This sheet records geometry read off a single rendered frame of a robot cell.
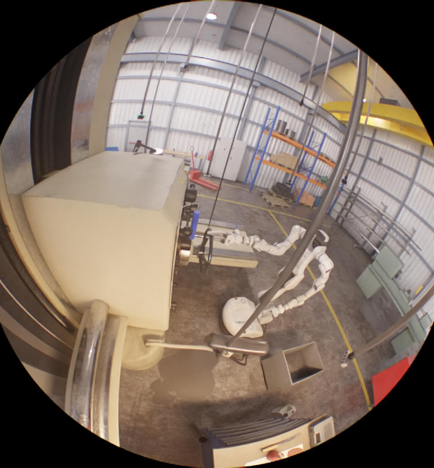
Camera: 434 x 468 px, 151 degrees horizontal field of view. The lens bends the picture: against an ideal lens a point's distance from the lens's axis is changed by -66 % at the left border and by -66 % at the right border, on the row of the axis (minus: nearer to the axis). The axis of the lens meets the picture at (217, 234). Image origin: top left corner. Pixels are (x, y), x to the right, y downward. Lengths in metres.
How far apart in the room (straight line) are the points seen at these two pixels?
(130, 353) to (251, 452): 1.20
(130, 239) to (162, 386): 1.82
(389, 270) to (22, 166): 6.00
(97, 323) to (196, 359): 1.51
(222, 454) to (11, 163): 1.67
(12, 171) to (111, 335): 0.86
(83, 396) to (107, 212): 0.75
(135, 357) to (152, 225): 1.27
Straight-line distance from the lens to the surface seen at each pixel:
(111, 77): 1.31
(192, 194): 0.80
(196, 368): 2.16
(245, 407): 2.30
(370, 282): 5.62
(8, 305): 0.84
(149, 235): 0.49
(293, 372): 2.31
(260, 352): 0.97
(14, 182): 0.76
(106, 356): 0.96
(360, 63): 0.38
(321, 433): 1.59
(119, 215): 0.49
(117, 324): 0.99
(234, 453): 1.33
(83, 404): 0.87
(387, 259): 5.46
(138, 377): 2.14
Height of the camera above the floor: 2.11
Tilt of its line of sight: 34 degrees down
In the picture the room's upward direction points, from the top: 18 degrees clockwise
